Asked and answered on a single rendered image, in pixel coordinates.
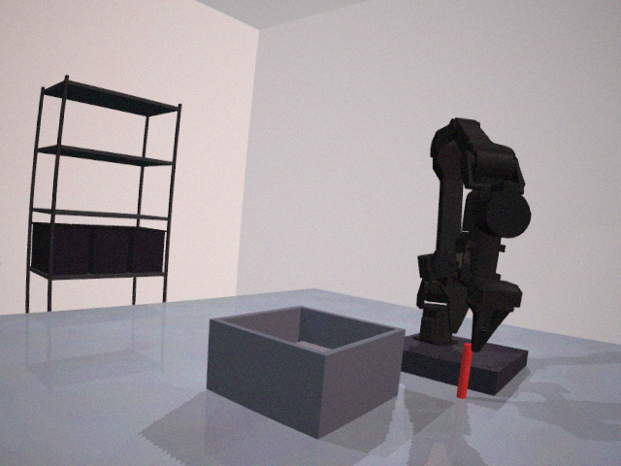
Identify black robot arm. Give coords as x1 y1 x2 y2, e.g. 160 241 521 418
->
412 117 532 347

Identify red peg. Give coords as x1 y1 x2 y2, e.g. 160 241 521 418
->
457 344 473 399

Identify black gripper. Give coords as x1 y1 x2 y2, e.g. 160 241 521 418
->
436 231 523 352

